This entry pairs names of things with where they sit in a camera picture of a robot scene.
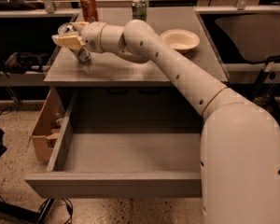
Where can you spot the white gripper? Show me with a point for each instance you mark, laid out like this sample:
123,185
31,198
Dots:
90,36

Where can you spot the silver blue redbull can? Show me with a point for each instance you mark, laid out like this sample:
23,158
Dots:
81,54

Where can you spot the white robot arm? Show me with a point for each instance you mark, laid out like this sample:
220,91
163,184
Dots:
240,143

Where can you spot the orange soda can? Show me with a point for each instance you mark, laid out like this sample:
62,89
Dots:
89,10

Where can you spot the green soda can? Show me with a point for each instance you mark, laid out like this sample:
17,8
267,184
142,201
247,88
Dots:
139,10

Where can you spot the grey cabinet with top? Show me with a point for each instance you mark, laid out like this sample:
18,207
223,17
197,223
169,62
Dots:
115,69

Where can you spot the open grey top drawer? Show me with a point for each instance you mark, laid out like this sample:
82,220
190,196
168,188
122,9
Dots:
138,143

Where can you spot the black headphones on shelf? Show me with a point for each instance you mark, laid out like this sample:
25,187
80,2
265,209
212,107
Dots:
21,62

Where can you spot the white paper bowl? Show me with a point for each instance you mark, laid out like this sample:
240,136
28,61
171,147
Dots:
180,40

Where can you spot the cardboard box on floor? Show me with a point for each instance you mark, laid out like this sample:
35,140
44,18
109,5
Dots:
47,127

